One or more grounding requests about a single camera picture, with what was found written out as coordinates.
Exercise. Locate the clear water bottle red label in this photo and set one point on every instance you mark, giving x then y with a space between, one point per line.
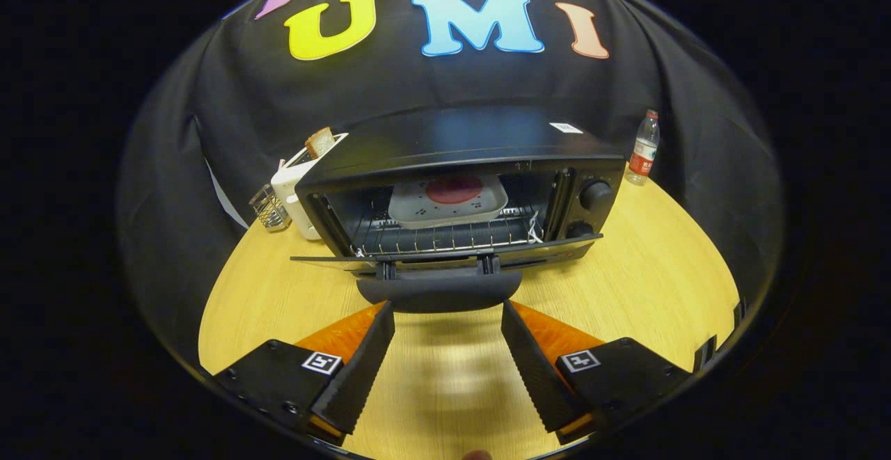
644 150

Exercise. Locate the white rectangular food tray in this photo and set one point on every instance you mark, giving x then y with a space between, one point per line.
418 213

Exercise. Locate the white pop-up toaster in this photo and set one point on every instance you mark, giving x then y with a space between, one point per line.
292 197

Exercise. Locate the pink ham slice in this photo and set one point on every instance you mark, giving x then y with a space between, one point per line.
454 189

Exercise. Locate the brown bread slice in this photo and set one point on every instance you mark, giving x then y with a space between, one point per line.
320 143

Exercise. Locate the black toaster oven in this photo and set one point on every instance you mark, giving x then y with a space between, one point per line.
452 140

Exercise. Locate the black chair back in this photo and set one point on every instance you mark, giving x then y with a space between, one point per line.
704 354
739 312

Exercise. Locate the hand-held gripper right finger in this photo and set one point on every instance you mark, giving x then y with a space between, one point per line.
532 369

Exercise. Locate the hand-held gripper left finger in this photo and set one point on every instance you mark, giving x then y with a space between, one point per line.
362 369

